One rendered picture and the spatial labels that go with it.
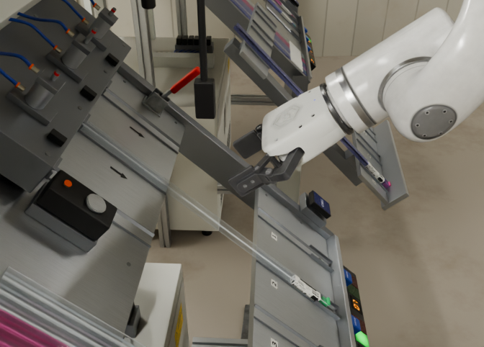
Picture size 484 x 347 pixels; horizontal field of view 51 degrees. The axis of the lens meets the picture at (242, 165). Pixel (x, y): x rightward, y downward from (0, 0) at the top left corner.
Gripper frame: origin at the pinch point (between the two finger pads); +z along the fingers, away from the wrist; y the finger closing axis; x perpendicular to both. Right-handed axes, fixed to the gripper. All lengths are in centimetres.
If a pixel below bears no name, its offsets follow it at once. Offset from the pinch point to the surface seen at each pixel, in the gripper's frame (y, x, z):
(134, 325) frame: -1.7, 17.7, 38.2
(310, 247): -12.2, 27.9, 5.8
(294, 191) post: -47, 38, 14
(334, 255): -13.4, 33.4, 3.7
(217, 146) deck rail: -19.1, 3.7, 9.4
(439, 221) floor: -115, 130, -3
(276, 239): -7.7, 19.5, 7.6
